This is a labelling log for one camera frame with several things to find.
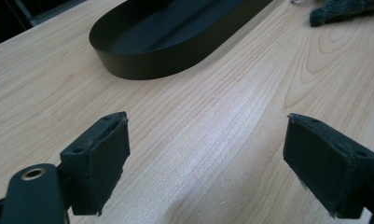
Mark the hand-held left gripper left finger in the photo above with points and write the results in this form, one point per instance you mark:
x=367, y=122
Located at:
x=97, y=161

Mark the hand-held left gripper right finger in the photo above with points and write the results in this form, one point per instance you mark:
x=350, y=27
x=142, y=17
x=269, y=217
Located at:
x=324, y=165

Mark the black oval tray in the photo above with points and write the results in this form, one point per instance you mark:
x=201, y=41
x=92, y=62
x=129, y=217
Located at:
x=163, y=37

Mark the dark grey cloth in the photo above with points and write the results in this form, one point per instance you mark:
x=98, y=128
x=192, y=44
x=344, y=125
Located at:
x=340, y=11

